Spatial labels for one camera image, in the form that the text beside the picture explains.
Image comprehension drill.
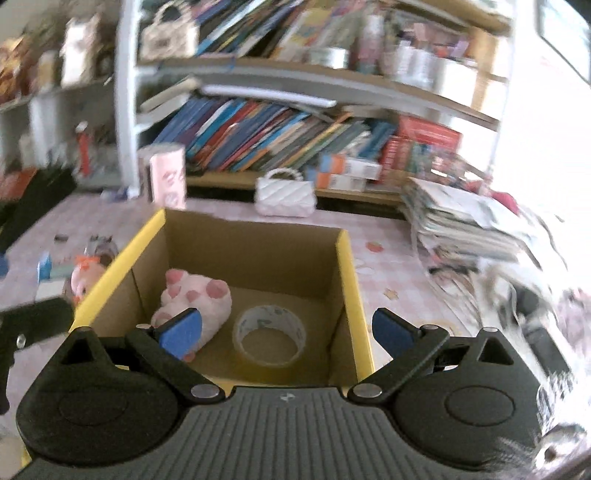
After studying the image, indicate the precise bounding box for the pink plush pig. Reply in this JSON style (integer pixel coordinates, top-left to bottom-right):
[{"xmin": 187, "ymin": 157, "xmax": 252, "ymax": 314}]
[{"xmin": 150, "ymin": 269, "xmax": 232, "ymax": 363}]

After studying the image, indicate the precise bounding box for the pink plush chick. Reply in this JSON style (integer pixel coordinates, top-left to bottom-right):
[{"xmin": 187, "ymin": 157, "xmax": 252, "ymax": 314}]
[{"xmin": 70, "ymin": 256, "xmax": 106, "ymax": 303}]

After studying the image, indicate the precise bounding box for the clear tape roll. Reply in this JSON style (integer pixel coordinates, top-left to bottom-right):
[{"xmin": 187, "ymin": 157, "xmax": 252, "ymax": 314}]
[{"xmin": 232, "ymin": 305, "xmax": 308, "ymax": 368}]

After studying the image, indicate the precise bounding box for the yellow cardboard box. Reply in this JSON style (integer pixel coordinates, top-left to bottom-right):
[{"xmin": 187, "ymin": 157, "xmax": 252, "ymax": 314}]
[{"xmin": 74, "ymin": 210, "xmax": 374, "ymax": 389}]

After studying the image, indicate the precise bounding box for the stack of newspapers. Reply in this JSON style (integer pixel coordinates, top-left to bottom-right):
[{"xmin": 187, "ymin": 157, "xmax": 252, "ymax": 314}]
[{"xmin": 402, "ymin": 179, "xmax": 541, "ymax": 268}]

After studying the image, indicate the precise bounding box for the pink cartoon humidifier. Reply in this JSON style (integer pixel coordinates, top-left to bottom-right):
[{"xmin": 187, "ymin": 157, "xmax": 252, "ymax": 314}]
[{"xmin": 137, "ymin": 143, "xmax": 186, "ymax": 210}]

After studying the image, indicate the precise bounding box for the white quilted handbag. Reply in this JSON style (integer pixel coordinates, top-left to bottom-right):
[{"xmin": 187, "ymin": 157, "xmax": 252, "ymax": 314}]
[{"xmin": 254, "ymin": 168, "xmax": 317, "ymax": 218}]

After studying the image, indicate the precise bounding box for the white wooden bookshelf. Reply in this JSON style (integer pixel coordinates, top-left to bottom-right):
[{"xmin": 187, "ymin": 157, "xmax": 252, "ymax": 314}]
[{"xmin": 114, "ymin": 1, "xmax": 500, "ymax": 188}]

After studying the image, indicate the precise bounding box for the beige handbag on shelf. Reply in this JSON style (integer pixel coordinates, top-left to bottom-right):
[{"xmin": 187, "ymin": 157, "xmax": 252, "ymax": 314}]
[{"xmin": 139, "ymin": 1, "xmax": 199, "ymax": 61}]

